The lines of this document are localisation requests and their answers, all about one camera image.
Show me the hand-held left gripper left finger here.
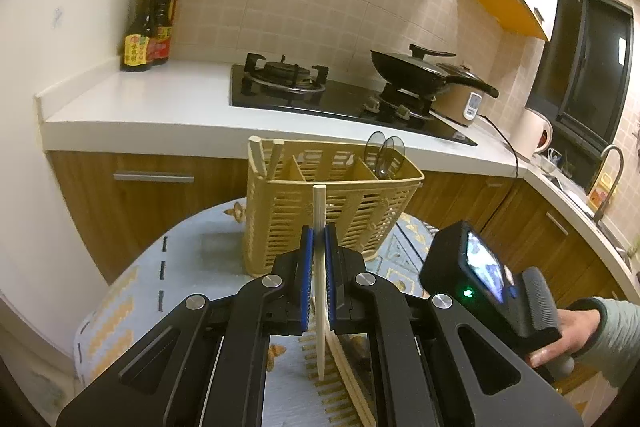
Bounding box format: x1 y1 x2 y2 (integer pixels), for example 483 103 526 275
57 226 317 427

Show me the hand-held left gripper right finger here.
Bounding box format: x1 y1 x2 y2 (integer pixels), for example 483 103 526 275
324 224 583 427

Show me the yellow plastic utensil basket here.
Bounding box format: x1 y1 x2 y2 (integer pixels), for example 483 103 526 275
245 139 426 279

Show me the clear plastic spoon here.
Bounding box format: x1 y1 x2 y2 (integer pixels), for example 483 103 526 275
377 136 406 180
364 131 388 180

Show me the person's right forearm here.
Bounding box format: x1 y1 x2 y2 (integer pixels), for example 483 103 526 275
570 297 640 390

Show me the person's right hand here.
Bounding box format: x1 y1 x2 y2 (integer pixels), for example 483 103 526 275
527 301 603 370

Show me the blue patterned tablecloth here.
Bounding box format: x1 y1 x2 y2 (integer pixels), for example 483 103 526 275
72 199 443 427

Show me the clear glass container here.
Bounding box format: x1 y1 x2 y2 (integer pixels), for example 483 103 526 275
532 147 576 180

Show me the steel kitchen sink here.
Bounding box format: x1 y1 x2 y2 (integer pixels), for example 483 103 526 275
595 217 638 260

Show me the pale pink electric kettle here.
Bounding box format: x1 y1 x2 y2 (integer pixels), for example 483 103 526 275
512 108 555 160

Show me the yellow packet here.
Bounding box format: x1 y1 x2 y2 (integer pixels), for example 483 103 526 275
587 174 614 208

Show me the beige rice cooker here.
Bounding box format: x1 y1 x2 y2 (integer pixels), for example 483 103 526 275
434 64 489 128

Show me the metal kitchen faucet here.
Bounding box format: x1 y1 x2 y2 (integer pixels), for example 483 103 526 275
594 145 626 222

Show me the black gas stove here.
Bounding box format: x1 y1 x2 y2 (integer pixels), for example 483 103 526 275
230 53 478 147

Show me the black frying pan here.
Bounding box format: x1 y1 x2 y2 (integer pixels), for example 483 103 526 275
370 49 501 98

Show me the dark window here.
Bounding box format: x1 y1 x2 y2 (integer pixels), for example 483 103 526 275
527 0 635 158

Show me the wide red-label sauce bottle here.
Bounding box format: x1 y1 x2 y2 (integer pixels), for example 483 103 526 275
150 0 180 66

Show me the tall yellow-label sauce bottle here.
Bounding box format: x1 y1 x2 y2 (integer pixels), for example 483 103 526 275
120 0 159 73

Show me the white refrigerator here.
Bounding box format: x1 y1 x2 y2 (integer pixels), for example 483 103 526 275
0 0 152 373

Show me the metal drawer handle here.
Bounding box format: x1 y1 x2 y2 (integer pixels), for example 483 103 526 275
544 211 570 236
113 172 195 184

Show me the black power cable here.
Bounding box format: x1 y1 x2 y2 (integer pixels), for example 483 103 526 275
477 114 522 180

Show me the black-handled pan lid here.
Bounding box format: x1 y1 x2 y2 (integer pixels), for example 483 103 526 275
380 44 457 75

